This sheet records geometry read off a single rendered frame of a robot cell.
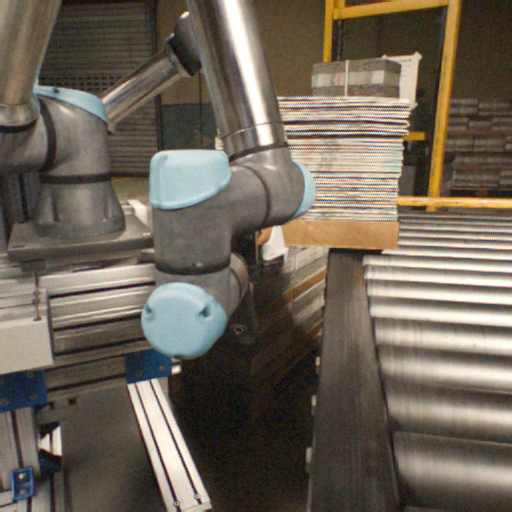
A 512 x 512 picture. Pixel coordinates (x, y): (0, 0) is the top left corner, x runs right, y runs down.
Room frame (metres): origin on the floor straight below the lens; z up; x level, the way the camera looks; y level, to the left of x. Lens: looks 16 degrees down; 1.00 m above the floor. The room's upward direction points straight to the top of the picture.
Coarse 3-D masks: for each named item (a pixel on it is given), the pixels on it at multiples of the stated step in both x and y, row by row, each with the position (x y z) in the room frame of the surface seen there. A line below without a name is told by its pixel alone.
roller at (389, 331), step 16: (384, 320) 0.45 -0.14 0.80; (400, 320) 0.45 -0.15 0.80; (416, 320) 0.45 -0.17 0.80; (432, 320) 0.45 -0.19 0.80; (384, 336) 0.43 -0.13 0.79; (400, 336) 0.43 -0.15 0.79; (416, 336) 0.43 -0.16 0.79; (432, 336) 0.42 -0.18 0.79; (448, 336) 0.42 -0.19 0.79; (464, 336) 0.42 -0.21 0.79; (480, 336) 0.42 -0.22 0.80; (496, 336) 0.42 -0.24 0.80; (480, 352) 0.41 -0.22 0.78; (496, 352) 0.41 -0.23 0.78
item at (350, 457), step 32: (352, 256) 0.69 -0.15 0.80; (352, 288) 0.54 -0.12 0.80; (352, 320) 0.45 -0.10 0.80; (320, 352) 0.38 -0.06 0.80; (352, 352) 0.38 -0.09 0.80; (320, 384) 0.32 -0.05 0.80; (352, 384) 0.32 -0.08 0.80; (320, 416) 0.28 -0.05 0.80; (352, 416) 0.28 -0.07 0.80; (384, 416) 0.28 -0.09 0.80; (320, 448) 0.25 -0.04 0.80; (352, 448) 0.25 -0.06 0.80; (384, 448) 0.25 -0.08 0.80; (320, 480) 0.22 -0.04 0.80; (352, 480) 0.22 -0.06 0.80; (384, 480) 0.22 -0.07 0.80
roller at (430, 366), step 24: (384, 360) 0.37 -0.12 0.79; (408, 360) 0.37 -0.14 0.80; (432, 360) 0.37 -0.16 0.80; (456, 360) 0.37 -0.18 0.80; (480, 360) 0.36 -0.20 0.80; (504, 360) 0.36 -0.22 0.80; (432, 384) 0.36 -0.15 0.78; (456, 384) 0.35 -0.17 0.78; (480, 384) 0.35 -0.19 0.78; (504, 384) 0.35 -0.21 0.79
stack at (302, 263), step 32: (288, 256) 1.54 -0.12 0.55; (320, 256) 1.78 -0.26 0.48; (256, 288) 1.36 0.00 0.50; (288, 288) 1.54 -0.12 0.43; (320, 288) 1.78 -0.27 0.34; (288, 320) 1.56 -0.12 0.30; (320, 320) 1.80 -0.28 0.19; (224, 352) 1.40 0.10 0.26; (256, 352) 1.38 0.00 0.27; (192, 384) 1.61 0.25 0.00; (224, 384) 1.40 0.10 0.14; (288, 384) 1.58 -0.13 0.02; (256, 416) 1.36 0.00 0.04
